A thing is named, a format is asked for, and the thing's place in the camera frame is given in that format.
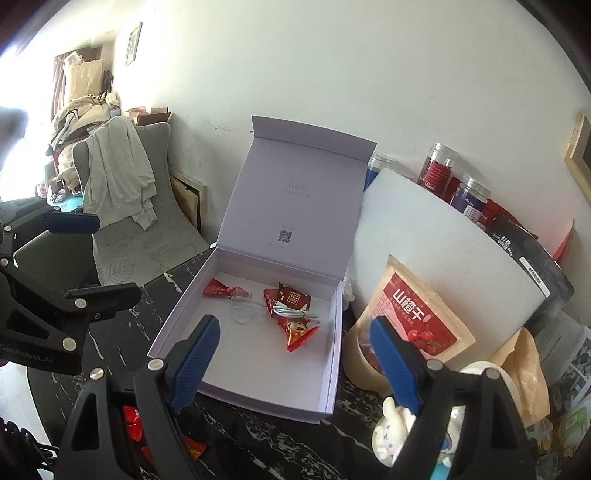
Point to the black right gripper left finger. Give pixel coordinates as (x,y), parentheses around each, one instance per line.
(96,443)

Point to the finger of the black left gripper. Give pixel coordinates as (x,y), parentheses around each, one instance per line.
(24,221)
(92,299)

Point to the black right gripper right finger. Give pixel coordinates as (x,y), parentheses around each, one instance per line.
(443,424)

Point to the red plastic fan propeller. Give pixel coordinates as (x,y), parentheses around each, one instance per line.
(135,431)

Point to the brown chocolate packet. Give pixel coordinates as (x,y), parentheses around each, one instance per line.
(292,298)

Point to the large red gold snack bag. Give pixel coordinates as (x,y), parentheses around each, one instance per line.
(194,448)

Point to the grey leaf pattern chair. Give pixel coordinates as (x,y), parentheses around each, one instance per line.
(125,253)

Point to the brown paper pouch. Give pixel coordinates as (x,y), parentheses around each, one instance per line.
(520,359)

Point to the small red candy packet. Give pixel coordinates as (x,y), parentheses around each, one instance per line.
(217,289)

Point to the grey cloth on chair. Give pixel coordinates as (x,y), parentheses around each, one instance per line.
(121,183)

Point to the red gold candy packet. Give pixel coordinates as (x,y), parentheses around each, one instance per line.
(297,331)

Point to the white foam board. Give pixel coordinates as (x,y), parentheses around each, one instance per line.
(474,276)

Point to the open white gift box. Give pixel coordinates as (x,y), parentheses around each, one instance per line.
(291,219)

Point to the hawthorn snack pouch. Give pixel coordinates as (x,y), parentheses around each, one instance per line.
(417,313)

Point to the black packaging bag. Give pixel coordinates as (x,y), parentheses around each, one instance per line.
(534,259)

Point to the blue lidded jar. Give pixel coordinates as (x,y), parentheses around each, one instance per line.
(471,198)

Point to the wooden frame on floor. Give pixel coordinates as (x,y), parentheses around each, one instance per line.
(191,196)

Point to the gold picture frame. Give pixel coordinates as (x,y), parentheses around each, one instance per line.
(577,157)

